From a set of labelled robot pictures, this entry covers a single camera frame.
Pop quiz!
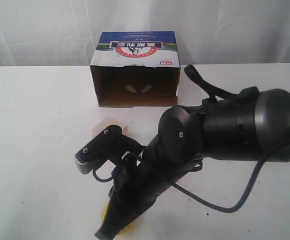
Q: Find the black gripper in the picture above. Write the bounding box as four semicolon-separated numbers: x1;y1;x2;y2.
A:
94;142;198;240

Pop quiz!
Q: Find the blue white cardboard box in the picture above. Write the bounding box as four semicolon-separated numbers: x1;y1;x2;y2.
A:
90;31;181;108

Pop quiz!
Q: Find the light wooden cube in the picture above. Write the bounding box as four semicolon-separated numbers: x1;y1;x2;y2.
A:
92;116;129;138

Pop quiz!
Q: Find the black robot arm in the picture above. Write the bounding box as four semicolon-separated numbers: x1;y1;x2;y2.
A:
95;65;290;240

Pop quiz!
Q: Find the dark grey cable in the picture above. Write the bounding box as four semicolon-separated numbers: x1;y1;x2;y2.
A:
92;139;290;214

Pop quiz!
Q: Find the yellow tennis ball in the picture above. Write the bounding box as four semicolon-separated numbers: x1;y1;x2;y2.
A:
101;203;135;235

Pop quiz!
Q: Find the white backdrop curtain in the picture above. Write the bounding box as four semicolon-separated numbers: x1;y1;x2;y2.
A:
0;0;290;66

